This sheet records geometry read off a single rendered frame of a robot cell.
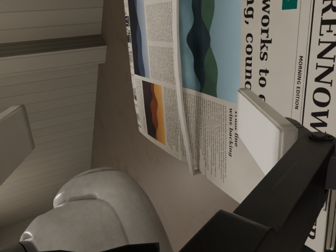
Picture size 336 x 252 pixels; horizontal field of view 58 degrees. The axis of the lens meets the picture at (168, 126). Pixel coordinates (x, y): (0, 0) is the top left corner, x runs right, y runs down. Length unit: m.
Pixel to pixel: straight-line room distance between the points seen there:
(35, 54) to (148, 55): 3.55
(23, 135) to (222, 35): 0.20
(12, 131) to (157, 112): 0.30
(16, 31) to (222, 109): 3.79
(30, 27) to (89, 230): 3.68
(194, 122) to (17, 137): 0.24
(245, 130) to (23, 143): 0.13
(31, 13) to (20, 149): 3.75
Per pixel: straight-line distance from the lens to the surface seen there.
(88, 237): 0.44
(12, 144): 0.18
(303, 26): 0.25
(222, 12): 0.31
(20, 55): 3.95
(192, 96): 0.37
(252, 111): 0.16
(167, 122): 0.44
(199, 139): 0.38
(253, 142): 0.16
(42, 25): 4.04
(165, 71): 0.41
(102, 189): 0.47
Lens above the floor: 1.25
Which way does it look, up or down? 26 degrees down
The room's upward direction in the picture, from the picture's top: 104 degrees counter-clockwise
